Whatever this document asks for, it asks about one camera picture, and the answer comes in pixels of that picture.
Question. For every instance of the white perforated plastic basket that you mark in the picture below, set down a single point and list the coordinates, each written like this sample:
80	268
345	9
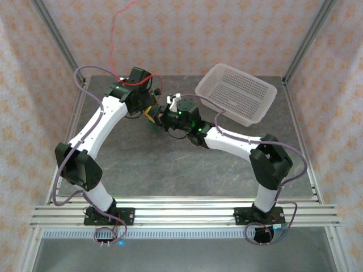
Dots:
241	90

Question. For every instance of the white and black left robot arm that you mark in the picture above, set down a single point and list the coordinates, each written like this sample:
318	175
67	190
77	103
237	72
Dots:
96	127

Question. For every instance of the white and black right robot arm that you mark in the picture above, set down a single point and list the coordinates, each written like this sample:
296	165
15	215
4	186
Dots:
232	141

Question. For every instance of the grey metal sheet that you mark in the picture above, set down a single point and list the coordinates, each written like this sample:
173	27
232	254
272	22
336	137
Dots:
184	255

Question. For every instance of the aluminium frame post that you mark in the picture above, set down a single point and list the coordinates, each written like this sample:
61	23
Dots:
309	42
58	42

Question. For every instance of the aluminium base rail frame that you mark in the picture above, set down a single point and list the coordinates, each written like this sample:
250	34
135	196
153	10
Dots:
184	215

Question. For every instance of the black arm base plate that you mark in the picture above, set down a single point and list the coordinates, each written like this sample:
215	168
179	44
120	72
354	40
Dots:
241	215
127	216

